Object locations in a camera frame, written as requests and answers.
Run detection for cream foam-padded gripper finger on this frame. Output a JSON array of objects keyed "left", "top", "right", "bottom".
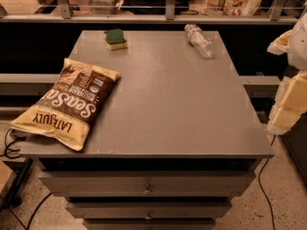
[
  {"left": 267, "top": 30, "right": 292, "bottom": 56},
  {"left": 267, "top": 72, "right": 307, "bottom": 135}
]

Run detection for brown yellow chip bag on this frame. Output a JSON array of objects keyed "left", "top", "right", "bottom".
[{"left": 11, "top": 58, "right": 120, "bottom": 150}]

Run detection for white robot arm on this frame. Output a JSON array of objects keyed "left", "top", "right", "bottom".
[{"left": 267, "top": 13, "right": 307, "bottom": 135}]

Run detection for black bag behind railing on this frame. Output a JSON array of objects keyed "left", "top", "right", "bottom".
[{"left": 121, "top": 0, "right": 191, "bottom": 14}]

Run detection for clear plastic water bottle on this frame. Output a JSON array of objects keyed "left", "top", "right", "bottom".
[{"left": 184, "top": 24, "right": 214, "bottom": 58}]

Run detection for grey drawer cabinet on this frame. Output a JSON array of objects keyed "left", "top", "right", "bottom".
[{"left": 18, "top": 29, "right": 275, "bottom": 230}]

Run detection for green yellow sponge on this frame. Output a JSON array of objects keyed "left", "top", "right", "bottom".
[{"left": 104, "top": 29, "right": 128, "bottom": 51}]

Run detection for middle grey drawer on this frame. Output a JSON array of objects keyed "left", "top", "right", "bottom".
[{"left": 66, "top": 202, "right": 231, "bottom": 219}]

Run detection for grey drawer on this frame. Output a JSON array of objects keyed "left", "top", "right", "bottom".
[
  {"left": 83, "top": 219, "right": 216, "bottom": 230},
  {"left": 66, "top": 202, "right": 231, "bottom": 219},
  {"left": 38, "top": 171, "right": 255, "bottom": 197}
]

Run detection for grey metal railing shelf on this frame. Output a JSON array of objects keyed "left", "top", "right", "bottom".
[{"left": 0, "top": 0, "right": 306, "bottom": 25}]

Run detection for bottom grey drawer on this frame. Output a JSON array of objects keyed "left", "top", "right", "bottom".
[{"left": 83, "top": 219, "right": 216, "bottom": 230}]

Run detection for top grey drawer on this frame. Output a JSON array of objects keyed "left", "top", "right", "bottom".
[{"left": 38, "top": 171, "right": 255, "bottom": 197}]

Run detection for black cable on right floor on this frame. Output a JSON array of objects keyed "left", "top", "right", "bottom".
[{"left": 257, "top": 134, "right": 277, "bottom": 230}]

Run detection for black cables on left floor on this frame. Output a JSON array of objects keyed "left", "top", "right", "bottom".
[{"left": 0, "top": 127, "right": 52, "bottom": 230}]

